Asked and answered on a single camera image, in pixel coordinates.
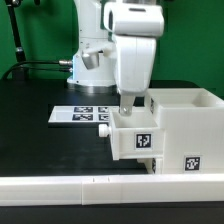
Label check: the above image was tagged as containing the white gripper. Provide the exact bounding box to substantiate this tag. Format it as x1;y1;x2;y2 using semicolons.
81;2;165;118

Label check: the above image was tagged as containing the white drawer with tag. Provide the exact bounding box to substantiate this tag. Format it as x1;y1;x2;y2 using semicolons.
137;158;163;174

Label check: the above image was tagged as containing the white drawer cabinet box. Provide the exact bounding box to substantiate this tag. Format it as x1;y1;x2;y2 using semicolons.
144;88;224;174

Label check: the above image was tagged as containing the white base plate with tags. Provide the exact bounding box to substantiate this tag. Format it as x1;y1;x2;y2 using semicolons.
48;106;117;123

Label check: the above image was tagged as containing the white front barrier rail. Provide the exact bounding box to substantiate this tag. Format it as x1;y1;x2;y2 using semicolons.
0;174;224;206

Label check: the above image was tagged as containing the black camera stand pole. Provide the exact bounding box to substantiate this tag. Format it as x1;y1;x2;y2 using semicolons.
2;0;28;81

